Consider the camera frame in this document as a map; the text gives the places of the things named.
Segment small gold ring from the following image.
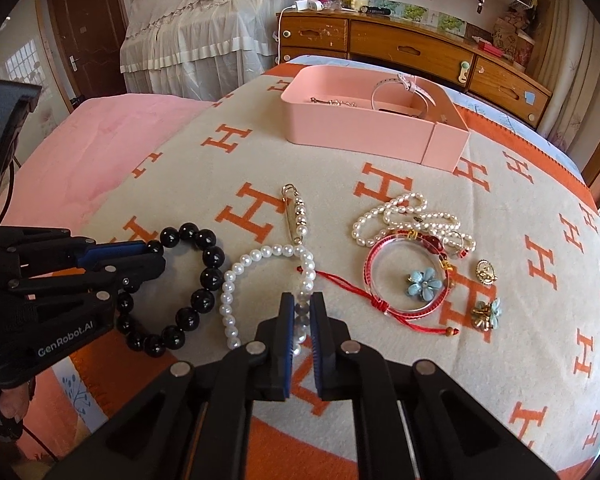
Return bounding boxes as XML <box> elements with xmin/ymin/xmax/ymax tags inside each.
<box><xmin>445</xmin><ymin>232</ymin><xmax>475</xmax><ymax>257</ymax></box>

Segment red string clear bangle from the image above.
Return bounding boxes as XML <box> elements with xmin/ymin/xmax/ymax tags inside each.
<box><xmin>296</xmin><ymin>230</ymin><xmax>463</xmax><ymax>337</ymax></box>

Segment gold pearl pin brooch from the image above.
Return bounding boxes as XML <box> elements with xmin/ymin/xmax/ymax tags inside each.
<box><xmin>280</xmin><ymin>184</ymin><xmax>310</xmax><ymax>247</ymax></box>

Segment large pearl bracelet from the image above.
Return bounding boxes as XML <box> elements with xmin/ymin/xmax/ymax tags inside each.
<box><xmin>221</xmin><ymin>244</ymin><xmax>317</xmax><ymax>352</ymax></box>

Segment pink box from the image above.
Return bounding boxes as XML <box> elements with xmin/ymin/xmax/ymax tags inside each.
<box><xmin>280</xmin><ymin>65</ymin><xmax>471</xmax><ymax>172</ymax></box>

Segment white cable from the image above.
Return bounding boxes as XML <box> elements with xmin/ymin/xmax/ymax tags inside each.
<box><xmin>271</xmin><ymin>6</ymin><xmax>299</xmax><ymax>68</ymax></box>

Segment wooden desk with drawers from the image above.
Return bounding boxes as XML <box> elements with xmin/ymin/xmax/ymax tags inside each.
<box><xmin>275</xmin><ymin>9</ymin><xmax>553</xmax><ymax>131</ymax></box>

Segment black bead bracelet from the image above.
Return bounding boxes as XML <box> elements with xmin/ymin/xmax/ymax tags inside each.
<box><xmin>115</xmin><ymin>225</ymin><xmax>227</xmax><ymax>358</ymax></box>

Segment person's left hand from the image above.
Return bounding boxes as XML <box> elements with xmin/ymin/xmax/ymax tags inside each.
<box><xmin>0</xmin><ymin>375</ymin><xmax>37</xmax><ymax>427</ymax></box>

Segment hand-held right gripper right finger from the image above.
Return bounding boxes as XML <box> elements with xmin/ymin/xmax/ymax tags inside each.
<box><xmin>310</xmin><ymin>293</ymin><xmax>556</xmax><ymax>480</ymax></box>

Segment blue flower earring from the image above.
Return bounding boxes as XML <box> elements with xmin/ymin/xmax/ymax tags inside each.
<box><xmin>405</xmin><ymin>267</ymin><xmax>455</xmax><ymax>302</ymax></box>
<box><xmin>470</xmin><ymin>297</ymin><xmax>502</xmax><ymax>331</ymax></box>

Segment orange letter printed blanket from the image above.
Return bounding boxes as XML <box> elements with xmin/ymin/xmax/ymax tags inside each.
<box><xmin>70</xmin><ymin>52</ymin><xmax>600</xmax><ymax>480</ymax></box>

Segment cream curtain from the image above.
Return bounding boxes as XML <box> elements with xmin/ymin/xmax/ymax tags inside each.
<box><xmin>532</xmin><ymin>0</ymin><xmax>600</xmax><ymax>153</ymax></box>

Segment gold chain bracelet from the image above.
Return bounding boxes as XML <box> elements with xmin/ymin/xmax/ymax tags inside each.
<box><xmin>310</xmin><ymin>96</ymin><xmax>358</xmax><ymax>109</ymax></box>

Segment pearl bead bracelet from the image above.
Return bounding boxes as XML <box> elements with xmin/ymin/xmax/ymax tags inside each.
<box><xmin>351</xmin><ymin>192</ymin><xmax>477</xmax><ymax>257</ymax></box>

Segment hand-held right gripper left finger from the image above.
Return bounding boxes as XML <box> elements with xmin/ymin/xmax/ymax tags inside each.
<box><xmin>45</xmin><ymin>292</ymin><xmax>297</xmax><ymax>480</ymax></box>

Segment white pink wristwatch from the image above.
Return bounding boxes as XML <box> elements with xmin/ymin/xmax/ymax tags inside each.
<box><xmin>371</xmin><ymin>72</ymin><xmax>443</xmax><ymax>121</ymax></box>

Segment brown door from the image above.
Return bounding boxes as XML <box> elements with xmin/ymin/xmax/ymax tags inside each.
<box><xmin>45</xmin><ymin>0</ymin><xmax>131</xmax><ymax>102</ymax></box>

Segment black cable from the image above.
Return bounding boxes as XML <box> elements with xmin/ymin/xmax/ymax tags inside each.
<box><xmin>0</xmin><ymin>410</ymin><xmax>61</xmax><ymax>463</ymax></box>

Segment white lace covered piano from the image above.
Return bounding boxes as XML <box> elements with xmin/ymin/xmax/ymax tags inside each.
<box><xmin>119</xmin><ymin>0</ymin><xmax>302</xmax><ymax>103</ymax></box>

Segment brown patterned paper bag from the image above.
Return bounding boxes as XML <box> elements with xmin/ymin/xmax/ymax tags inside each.
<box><xmin>492</xmin><ymin>16</ymin><xmax>520</xmax><ymax>59</ymax></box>

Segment pink blanket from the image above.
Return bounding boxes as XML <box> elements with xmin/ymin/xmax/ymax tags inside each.
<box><xmin>0</xmin><ymin>92</ymin><xmax>217</xmax><ymax>243</ymax></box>

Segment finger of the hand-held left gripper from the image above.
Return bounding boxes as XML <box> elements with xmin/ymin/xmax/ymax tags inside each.
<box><xmin>0</xmin><ymin>226</ymin><xmax>152</xmax><ymax>277</ymax></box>
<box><xmin>7</xmin><ymin>252</ymin><xmax>167</xmax><ymax>333</ymax></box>

